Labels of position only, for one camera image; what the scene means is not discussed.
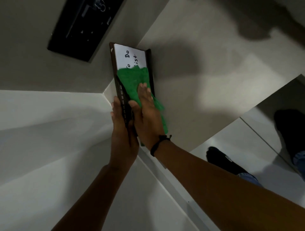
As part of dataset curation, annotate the blue jeans leg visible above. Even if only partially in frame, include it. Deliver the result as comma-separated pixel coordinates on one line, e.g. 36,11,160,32
293,150,305,182
237,172,263,188

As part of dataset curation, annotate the brown framed whiteboard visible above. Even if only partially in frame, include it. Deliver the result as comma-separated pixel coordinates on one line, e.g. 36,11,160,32
109,42,156,139

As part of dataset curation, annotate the person's right forearm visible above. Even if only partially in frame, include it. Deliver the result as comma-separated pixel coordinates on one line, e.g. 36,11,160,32
152,140,305,231

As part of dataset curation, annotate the green cleaning cloth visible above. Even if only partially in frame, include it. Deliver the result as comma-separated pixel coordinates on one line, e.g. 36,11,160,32
116,66,169,147

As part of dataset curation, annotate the black wall panel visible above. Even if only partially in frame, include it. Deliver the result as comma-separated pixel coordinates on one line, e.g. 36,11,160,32
47,0,125,63

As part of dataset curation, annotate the black sock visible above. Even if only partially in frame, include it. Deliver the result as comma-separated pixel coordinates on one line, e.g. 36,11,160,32
274,109,305,165
206,146,250,176

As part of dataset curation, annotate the black cord bracelet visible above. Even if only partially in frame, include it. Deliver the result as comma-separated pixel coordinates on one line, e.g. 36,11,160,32
150,134,172,157

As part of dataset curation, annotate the person's left hand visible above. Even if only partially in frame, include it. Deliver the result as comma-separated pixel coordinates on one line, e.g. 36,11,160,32
110,96,140,167

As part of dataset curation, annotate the person's left forearm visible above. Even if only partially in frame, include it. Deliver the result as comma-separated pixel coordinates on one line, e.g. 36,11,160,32
51,164,141,231

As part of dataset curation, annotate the person's right hand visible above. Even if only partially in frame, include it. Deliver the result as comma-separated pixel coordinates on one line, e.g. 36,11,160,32
128,82,168,153

